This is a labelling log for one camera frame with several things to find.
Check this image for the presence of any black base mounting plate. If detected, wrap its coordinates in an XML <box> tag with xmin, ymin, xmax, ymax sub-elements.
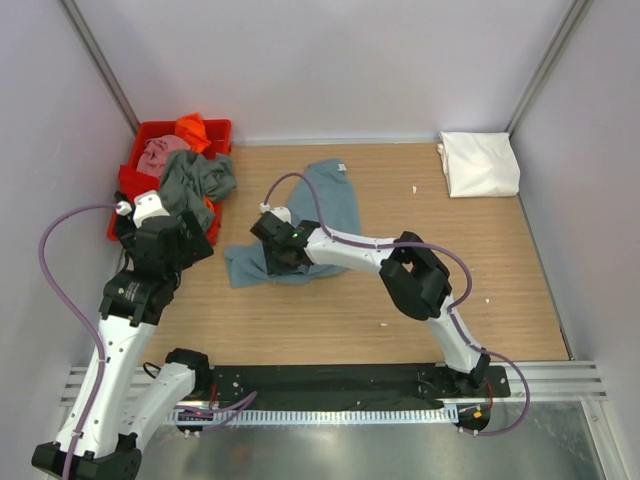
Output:
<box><xmin>186</xmin><ymin>363</ymin><xmax>511</xmax><ymax>412</ymax></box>

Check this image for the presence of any folded white t-shirt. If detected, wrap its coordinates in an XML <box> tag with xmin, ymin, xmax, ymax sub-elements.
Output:
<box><xmin>437</xmin><ymin>132</ymin><xmax>520</xmax><ymax>198</ymax></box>

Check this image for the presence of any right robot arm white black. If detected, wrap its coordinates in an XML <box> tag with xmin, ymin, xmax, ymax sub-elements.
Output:
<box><xmin>251</xmin><ymin>208</ymin><xmax>490</xmax><ymax>396</ymax></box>

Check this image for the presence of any orange t-shirt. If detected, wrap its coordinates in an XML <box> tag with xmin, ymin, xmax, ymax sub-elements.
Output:
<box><xmin>175</xmin><ymin>112</ymin><xmax>211</xmax><ymax>153</ymax></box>

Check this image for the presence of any pink t-shirt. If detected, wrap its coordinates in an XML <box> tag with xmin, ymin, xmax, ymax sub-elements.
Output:
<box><xmin>136</xmin><ymin>135</ymin><xmax>190</xmax><ymax>179</ymax></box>

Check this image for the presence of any grey slotted cable duct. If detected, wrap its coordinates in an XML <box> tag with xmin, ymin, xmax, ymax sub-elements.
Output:
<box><xmin>169</xmin><ymin>405</ymin><xmax>459</xmax><ymax>427</ymax></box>

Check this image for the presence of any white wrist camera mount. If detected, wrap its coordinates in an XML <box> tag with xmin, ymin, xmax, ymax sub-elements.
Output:
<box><xmin>259</xmin><ymin>203</ymin><xmax>292</xmax><ymax>223</ymax></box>
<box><xmin>115</xmin><ymin>190</ymin><xmax>170</xmax><ymax>228</ymax></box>

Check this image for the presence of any red t-shirt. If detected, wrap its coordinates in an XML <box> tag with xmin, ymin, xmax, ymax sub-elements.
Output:
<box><xmin>118</xmin><ymin>165</ymin><xmax>159</xmax><ymax>202</ymax></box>

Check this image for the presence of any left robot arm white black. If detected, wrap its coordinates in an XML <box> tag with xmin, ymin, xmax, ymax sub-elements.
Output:
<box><xmin>31</xmin><ymin>190</ymin><xmax>213</xmax><ymax>479</ymax></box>

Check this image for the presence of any dark grey t-shirt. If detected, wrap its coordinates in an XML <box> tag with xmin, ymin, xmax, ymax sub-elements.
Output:
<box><xmin>159</xmin><ymin>150</ymin><xmax>237</xmax><ymax>232</ymax></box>

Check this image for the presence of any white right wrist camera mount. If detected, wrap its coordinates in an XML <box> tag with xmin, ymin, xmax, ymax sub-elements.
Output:
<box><xmin>259</xmin><ymin>203</ymin><xmax>292</xmax><ymax>223</ymax></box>

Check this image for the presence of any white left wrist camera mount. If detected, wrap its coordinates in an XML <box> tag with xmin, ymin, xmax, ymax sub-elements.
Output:
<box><xmin>115</xmin><ymin>190</ymin><xmax>170</xmax><ymax>228</ymax></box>

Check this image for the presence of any blue-grey t-shirt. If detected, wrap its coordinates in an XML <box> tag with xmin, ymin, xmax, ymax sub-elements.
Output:
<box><xmin>224</xmin><ymin>159</ymin><xmax>361</xmax><ymax>288</ymax></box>

